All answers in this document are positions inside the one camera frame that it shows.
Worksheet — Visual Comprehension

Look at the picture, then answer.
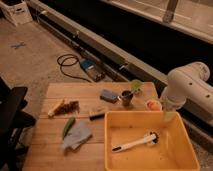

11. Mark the yellow banana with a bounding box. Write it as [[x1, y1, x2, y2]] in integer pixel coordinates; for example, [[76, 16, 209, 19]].
[[47, 99, 64, 117]]

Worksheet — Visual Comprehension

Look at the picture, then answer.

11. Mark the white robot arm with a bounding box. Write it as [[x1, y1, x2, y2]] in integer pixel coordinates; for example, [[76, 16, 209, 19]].
[[160, 62, 213, 122]]

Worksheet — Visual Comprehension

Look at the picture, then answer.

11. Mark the blue grey sponge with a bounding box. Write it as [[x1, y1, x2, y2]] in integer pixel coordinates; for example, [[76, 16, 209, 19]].
[[100, 90, 118, 103]]

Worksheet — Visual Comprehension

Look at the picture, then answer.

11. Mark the blue power device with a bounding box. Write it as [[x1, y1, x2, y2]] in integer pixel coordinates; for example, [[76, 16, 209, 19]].
[[80, 59, 105, 82]]

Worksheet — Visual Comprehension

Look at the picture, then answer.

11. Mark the small metal cup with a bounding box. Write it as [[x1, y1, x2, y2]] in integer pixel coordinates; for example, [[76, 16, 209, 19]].
[[119, 90, 133, 106]]

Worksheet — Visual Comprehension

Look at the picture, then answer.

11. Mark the green plastic toy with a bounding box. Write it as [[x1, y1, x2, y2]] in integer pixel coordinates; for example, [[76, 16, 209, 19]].
[[131, 79, 142, 95]]

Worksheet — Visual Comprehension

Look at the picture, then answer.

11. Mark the orange peach fruit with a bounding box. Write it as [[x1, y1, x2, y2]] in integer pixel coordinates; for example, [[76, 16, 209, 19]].
[[146, 100, 162, 111]]

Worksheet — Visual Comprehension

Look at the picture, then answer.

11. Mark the green chili pepper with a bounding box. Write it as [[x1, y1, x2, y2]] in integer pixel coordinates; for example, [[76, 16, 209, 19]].
[[62, 117, 75, 139]]

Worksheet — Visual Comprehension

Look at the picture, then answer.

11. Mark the grey folded cloth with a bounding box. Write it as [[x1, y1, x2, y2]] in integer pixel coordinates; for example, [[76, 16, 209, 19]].
[[62, 121, 92, 150]]

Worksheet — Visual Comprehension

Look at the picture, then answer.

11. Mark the white dish brush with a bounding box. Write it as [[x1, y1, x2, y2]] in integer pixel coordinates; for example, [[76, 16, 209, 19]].
[[112, 132, 158, 152]]

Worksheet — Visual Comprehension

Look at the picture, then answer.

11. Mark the yellow plastic bin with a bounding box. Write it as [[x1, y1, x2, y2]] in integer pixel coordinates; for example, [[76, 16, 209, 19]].
[[105, 111, 200, 171]]

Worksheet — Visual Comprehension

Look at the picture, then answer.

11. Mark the black chair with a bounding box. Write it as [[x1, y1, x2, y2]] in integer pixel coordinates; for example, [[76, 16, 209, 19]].
[[0, 77, 36, 171]]

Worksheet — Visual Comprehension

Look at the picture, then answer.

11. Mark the white cardboard box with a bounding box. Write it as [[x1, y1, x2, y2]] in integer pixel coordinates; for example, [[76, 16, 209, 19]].
[[0, 0, 32, 26]]

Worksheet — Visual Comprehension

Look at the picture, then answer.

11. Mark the black cable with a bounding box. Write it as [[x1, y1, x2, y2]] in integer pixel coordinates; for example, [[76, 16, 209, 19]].
[[56, 54, 93, 83]]

